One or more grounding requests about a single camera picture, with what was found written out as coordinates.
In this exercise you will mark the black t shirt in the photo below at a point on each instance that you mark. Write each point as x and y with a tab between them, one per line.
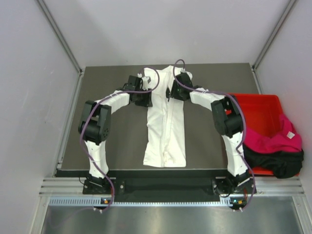
281	164

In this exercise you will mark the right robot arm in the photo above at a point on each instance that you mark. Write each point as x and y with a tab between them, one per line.
228	119

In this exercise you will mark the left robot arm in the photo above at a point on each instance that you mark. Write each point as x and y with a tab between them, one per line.
95	124

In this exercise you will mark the left aluminium frame post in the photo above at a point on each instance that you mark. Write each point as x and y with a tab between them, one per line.
58	33

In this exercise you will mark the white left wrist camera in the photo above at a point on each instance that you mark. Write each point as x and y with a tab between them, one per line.
144	82

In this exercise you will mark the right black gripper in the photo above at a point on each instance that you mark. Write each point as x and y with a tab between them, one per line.
173	93

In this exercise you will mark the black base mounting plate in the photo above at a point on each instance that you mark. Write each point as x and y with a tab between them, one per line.
220	176

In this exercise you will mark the aluminium front rail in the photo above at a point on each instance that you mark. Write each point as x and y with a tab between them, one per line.
267	186

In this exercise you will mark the white t shirt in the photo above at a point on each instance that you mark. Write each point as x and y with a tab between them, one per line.
165	122

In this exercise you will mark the aluminium frame post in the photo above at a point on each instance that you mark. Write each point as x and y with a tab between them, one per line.
273	34
58	33

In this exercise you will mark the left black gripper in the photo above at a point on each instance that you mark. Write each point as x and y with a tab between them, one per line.
146	102

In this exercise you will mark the red plastic bin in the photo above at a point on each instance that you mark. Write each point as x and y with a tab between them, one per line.
261	113

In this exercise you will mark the pink t shirt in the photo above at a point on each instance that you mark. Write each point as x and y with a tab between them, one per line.
286	139

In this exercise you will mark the grey slotted cable duct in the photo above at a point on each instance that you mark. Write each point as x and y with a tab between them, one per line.
103	202

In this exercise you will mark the right aluminium frame post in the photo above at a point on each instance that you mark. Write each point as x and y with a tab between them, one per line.
273	34

